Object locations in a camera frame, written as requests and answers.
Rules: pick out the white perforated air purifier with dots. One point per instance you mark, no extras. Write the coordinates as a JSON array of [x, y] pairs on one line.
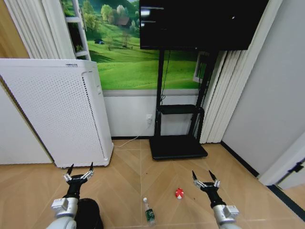
[[57, 112]]

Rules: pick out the green landscape wall poster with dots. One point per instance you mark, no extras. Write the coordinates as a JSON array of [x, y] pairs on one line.
[[133, 45]]

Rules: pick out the black door hinge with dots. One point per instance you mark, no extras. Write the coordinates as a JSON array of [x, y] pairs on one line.
[[297, 167]]

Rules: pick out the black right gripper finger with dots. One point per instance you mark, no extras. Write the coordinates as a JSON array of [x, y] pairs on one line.
[[215, 179], [196, 180]]

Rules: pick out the red white crumpled wrapper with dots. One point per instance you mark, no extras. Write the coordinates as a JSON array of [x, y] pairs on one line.
[[179, 193]]

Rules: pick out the black television floor stand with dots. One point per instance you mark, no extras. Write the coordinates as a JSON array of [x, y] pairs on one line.
[[179, 119]]

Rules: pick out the black television screen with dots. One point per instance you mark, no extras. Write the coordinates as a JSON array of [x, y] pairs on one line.
[[202, 23]]

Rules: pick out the clear plastic bottle green label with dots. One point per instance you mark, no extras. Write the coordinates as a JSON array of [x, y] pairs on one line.
[[149, 213]]

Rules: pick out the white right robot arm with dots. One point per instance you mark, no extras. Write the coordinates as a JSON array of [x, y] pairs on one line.
[[225, 216]]

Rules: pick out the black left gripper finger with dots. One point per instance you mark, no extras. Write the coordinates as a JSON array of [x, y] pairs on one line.
[[69, 172], [89, 172]]

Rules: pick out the white wall power socket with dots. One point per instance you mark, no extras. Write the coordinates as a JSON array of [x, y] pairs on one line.
[[149, 119]]

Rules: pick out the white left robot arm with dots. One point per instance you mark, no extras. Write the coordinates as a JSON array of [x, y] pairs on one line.
[[62, 212]]

